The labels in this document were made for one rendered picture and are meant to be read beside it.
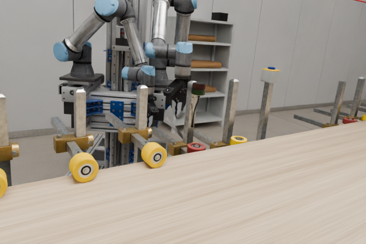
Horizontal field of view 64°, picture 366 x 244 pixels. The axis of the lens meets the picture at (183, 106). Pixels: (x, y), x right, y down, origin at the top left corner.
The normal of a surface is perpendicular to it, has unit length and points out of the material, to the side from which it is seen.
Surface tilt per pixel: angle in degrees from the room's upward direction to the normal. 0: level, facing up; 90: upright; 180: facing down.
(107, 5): 85
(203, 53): 90
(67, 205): 0
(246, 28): 90
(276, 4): 90
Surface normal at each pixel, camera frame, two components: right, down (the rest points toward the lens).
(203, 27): 0.51, 0.25
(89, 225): 0.08, -0.97
